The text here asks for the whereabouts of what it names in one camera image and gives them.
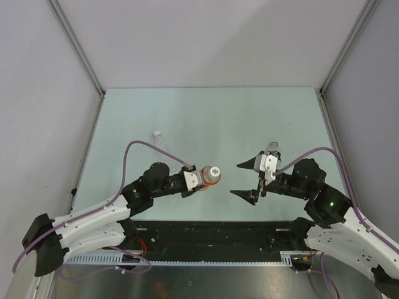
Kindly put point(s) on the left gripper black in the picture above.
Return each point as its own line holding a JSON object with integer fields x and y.
{"x": 189, "y": 192}

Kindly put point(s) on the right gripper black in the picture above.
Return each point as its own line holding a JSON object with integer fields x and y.
{"x": 251, "y": 195}

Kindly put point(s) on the orange label bottle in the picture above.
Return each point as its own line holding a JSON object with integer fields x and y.
{"x": 207, "y": 179}

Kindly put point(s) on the blue label water bottle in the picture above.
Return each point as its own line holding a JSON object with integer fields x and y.
{"x": 274, "y": 150}

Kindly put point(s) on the clear unlabelled plastic bottle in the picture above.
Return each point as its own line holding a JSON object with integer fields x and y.
{"x": 161, "y": 143}

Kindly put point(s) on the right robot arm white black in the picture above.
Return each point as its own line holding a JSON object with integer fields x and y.
{"x": 336, "y": 226}

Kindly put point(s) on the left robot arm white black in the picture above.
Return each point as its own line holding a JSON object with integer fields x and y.
{"x": 106, "y": 224}

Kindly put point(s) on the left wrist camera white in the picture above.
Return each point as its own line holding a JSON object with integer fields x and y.
{"x": 193, "y": 179}

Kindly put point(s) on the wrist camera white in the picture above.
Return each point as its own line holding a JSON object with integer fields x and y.
{"x": 266, "y": 165}
{"x": 193, "y": 179}

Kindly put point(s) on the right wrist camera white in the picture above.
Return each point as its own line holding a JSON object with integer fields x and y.
{"x": 266, "y": 165}

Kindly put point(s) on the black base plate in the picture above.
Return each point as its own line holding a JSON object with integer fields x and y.
{"x": 210, "y": 238}

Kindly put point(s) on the grey slotted cable duct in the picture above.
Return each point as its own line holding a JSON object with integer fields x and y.
{"x": 265, "y": 259}

